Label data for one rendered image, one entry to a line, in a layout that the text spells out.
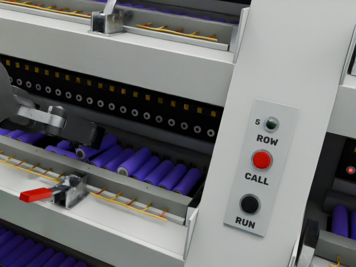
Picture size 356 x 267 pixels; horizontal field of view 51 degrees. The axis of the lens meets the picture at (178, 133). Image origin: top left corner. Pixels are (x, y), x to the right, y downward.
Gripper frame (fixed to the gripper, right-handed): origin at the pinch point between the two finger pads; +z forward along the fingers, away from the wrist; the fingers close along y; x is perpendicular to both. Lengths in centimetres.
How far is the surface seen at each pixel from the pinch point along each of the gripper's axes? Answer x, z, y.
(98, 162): 3.1, 3.2, -2.8
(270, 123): -5.4, -7.7, -23.6
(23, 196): 7.8, -9.7, -2.7
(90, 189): 6.3, 0.3, -4.3
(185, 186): 2.7, 3.5, -15.0
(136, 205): 6.3, 0.1, -10.8
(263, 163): -1.8, -7.0, -23.9
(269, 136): -4.3, -7.1, -23.8
